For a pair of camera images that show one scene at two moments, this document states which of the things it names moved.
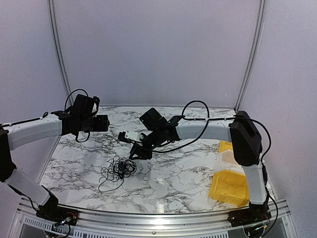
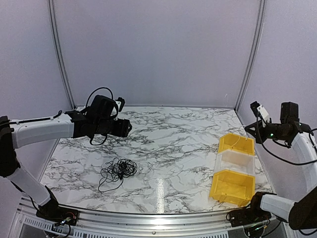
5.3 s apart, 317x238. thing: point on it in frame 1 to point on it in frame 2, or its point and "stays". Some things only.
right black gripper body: x=155 y=139 to x=262 y=138
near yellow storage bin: x=231 y=187 stays
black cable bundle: x=118 y=168 stays
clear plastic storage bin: x=226 y=163 stays
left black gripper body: x=100 y=126 to x=104 y=128
